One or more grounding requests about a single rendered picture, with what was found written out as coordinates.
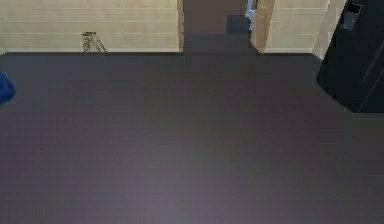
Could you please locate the dark blue box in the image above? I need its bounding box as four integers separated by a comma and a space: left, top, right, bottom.
225, 14, 253, 35

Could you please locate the beige room door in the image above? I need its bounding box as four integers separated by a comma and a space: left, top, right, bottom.
249, 0, 277, 54

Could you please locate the black fridge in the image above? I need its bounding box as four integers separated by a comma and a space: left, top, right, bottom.
315, 0, 384, 114

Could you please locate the blue round object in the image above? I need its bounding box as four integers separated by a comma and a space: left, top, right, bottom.
0, 71, 17, 106

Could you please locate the thin wire stand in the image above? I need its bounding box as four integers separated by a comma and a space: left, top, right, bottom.
80, 31, 108, 54

